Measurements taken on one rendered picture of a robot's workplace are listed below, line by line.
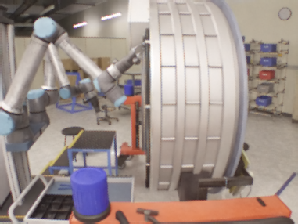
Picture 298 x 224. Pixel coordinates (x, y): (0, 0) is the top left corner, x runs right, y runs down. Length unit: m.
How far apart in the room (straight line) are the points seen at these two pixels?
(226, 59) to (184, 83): 0.24
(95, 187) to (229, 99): 0.75
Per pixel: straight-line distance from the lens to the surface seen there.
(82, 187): 0.72
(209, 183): 1.18
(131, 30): 1.36
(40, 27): 1.40
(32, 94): 2.11
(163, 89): 1.11
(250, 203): 0.91
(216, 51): 1.22
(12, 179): 2.04
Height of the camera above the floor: 1.47
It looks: 14 degrees down
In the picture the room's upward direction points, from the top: straight up
